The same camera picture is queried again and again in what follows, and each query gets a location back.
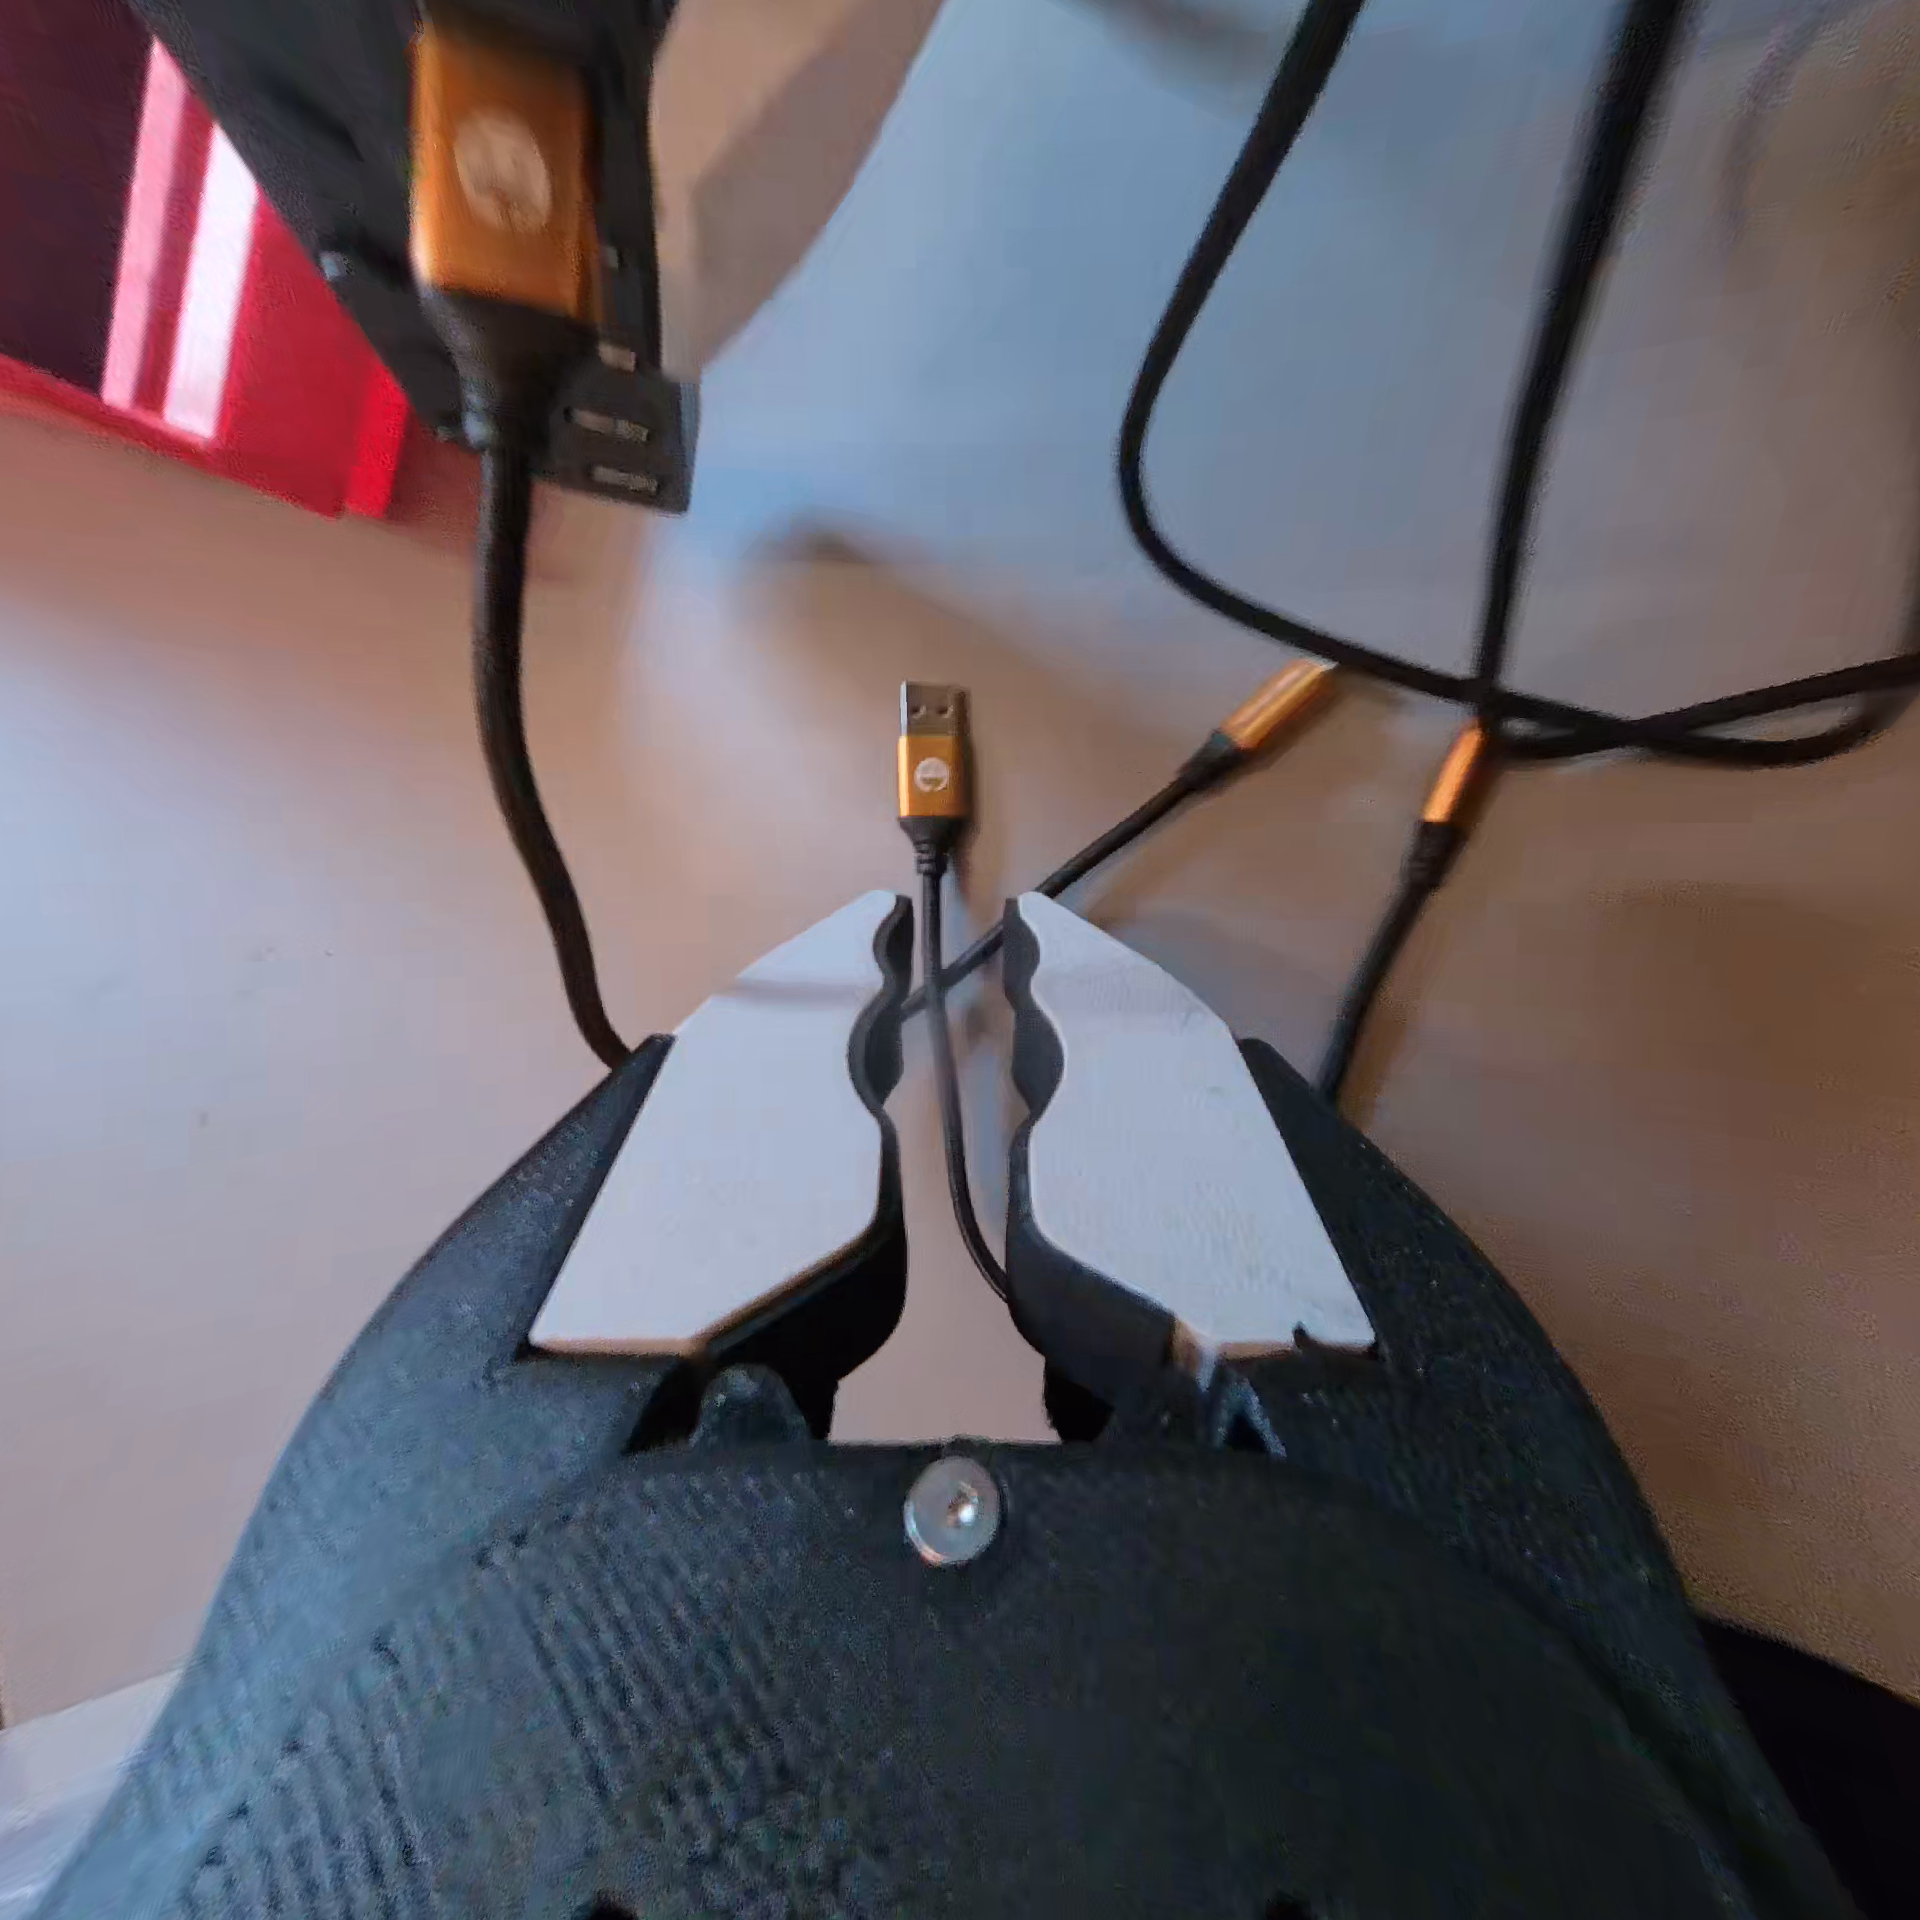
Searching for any red plastic bin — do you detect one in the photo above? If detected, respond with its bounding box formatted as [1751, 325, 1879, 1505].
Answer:
[0, 0, 412, 520]

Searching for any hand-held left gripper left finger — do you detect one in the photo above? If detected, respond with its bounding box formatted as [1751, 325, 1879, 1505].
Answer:
[524, 889, 917, 1403]

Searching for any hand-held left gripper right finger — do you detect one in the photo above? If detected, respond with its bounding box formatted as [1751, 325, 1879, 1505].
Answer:
[999, 889, 1379, 1433]

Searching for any long black usb hub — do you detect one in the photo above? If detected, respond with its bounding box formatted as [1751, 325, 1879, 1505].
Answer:
[126, 0, 697, 520]

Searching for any black cable orange plug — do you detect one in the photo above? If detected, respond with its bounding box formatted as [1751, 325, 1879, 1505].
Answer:
[1315, 724, 1490, 1092]
[407, 23, 639, 1069]
[897, 678, 1013, 1308]
[900, 657, 1339, 1027]

